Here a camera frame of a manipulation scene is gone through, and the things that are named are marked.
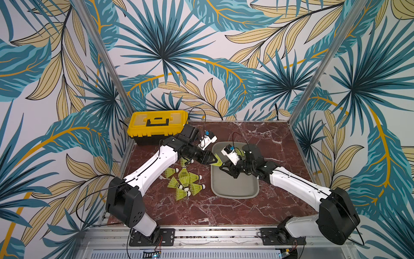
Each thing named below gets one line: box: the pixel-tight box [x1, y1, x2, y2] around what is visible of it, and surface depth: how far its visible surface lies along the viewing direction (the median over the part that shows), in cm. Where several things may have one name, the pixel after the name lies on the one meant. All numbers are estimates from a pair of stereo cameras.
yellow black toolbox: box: [126, 110, 189, 146], surface depth 98 cm
